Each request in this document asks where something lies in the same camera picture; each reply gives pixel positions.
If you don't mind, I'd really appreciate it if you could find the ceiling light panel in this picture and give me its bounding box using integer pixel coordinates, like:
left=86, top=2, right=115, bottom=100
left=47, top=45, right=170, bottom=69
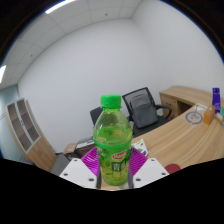
left=44, top=0, right=77, bottom=15
left=0, top=64, right=7, bottom=84

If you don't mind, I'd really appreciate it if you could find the black mesh office chair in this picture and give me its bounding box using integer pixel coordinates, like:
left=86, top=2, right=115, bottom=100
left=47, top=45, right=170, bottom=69
left=121, top=86, right=173, bottom=138

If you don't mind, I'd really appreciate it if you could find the small orange wooden box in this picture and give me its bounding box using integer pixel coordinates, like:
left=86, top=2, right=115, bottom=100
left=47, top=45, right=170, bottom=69
left=203, top=105, right=216, bottom=126

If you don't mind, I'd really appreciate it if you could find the flat round red coaster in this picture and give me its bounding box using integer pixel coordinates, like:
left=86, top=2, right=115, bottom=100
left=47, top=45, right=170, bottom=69
left=163, top=163, right=182, bottom=175

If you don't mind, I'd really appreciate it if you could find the wooden shelf cabinet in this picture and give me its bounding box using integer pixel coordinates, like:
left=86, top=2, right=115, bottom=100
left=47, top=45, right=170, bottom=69
left=4, top=97, right=58, bottom=173

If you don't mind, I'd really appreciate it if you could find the green tea drink bottle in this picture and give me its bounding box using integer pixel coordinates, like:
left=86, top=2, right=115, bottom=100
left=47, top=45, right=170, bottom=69
left=92, top=94, right=134, bottom=188

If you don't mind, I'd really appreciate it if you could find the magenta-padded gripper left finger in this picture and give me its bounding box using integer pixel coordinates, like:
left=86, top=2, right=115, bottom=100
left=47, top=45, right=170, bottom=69
left=59, top=147, right=102, bottom=190

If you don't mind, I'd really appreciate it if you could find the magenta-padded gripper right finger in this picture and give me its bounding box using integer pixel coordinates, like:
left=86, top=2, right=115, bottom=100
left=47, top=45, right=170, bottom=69
left=127, top=147, right=170, bottom=189

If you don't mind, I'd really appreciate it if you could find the purple carton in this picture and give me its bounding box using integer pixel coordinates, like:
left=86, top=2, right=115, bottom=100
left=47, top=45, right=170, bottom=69
left=211, top=87, right=222, bottom=114

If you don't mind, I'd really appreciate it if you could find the wooden side desk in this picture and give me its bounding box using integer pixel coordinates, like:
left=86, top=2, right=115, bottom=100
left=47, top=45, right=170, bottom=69
left=158, top=85, right=214, bottom=121

